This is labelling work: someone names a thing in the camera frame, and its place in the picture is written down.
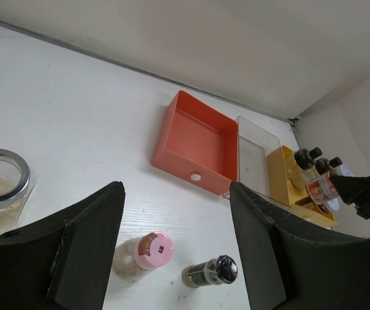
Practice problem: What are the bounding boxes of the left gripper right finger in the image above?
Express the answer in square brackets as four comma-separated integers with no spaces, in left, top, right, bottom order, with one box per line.
[230,182,370,309]

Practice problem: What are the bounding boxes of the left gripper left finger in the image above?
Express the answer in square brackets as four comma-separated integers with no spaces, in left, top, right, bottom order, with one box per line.
[0,181,125,309]

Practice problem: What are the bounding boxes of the dark sauce jar white lid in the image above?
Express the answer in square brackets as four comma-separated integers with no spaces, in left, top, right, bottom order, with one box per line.
[313,199,340,214]

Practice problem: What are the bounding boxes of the pink sauce jar white lid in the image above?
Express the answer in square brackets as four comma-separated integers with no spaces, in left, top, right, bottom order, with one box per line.
[305,165,354,205]

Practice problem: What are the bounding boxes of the white-powder bottle black pump cap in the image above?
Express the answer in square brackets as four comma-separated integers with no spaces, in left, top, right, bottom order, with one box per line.
[314,157,342,175]

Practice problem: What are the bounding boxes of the brown-spice bottle black pump cap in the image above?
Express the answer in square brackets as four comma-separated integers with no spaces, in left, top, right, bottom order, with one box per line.
[285,147,322,190]

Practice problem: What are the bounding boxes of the small black pepper grinder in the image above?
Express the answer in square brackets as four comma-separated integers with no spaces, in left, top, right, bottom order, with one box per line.
[181,255,238,289]

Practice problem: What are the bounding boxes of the pink cap spice bottle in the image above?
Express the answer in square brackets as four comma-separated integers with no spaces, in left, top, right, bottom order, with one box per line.
[112,231,174,282]

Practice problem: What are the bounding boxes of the yellow plastic bin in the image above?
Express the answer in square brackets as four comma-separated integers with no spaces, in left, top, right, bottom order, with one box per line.
[266,145,338,229]

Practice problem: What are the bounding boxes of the clear plastic bin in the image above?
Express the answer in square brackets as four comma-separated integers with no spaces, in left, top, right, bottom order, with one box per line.
[237,116,288,211]

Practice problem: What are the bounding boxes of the large glass jar metal lid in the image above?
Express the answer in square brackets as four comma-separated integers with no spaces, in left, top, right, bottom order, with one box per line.
[0,149,36,236]

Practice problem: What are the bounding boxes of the red orange plastic bin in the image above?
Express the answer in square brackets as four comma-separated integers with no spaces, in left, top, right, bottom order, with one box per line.
[151,90,239,196]

